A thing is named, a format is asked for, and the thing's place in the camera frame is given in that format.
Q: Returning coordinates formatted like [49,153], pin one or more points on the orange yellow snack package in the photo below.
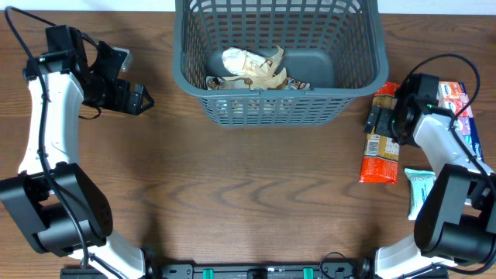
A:
[381,154]

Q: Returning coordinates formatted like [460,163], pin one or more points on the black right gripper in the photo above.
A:
[382,125]

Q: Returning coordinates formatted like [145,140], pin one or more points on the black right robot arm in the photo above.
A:
[455,229]

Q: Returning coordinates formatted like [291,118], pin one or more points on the white wet wipes pack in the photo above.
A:
[421,183]

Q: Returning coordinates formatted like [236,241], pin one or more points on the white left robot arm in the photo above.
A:
[55,204]

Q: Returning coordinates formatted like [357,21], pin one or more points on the multicolour tissue pack bundle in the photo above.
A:
[453,95]

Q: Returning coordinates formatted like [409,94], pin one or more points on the grey plastic mesh basket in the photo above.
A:
[335,48]

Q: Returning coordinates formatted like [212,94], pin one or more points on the brown white snack pouch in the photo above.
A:
[237,82]
[253,70]
[293,84]

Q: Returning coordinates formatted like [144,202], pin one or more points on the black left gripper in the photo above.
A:
[118,101]

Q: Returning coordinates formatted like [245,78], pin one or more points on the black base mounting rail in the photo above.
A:
[333,269]

